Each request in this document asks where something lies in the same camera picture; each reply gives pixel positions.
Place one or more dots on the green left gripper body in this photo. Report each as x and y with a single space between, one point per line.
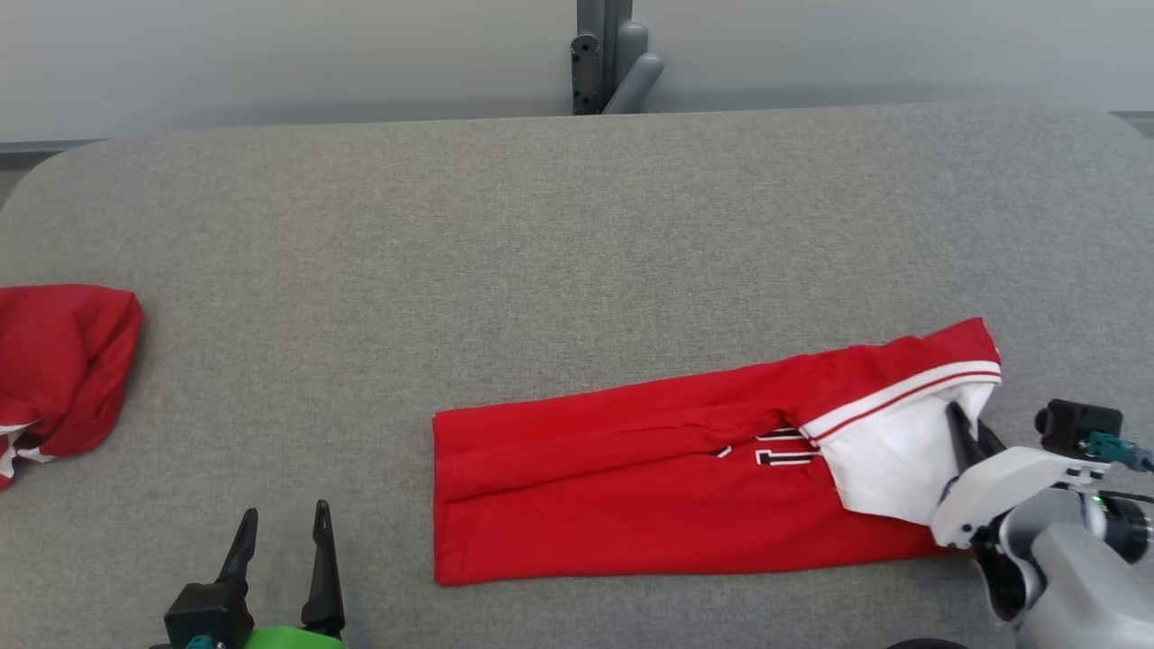
288 638

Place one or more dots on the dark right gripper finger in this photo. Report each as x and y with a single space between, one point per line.
990 442
963 442

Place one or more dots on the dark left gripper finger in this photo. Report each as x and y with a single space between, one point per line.
323 577
242 554

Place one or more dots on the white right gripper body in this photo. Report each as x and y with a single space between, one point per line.
983 491

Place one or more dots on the red basketball shorts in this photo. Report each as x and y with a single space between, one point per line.
63 361

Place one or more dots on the red jersey with white sleeves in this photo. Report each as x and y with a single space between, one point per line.
613 514

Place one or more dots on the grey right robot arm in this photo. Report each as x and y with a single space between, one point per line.
1073 577

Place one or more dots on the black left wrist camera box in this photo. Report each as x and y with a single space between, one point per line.
207 613

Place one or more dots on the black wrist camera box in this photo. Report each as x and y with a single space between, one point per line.
207 613
1077 424

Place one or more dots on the teal left camera connector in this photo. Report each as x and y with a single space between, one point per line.
203 644

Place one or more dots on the teal camera connector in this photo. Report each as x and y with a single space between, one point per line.
1113 448
203 644

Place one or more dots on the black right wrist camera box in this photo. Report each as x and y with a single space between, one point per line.
1077 424

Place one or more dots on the teal right camera connector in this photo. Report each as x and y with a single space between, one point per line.
1113 448

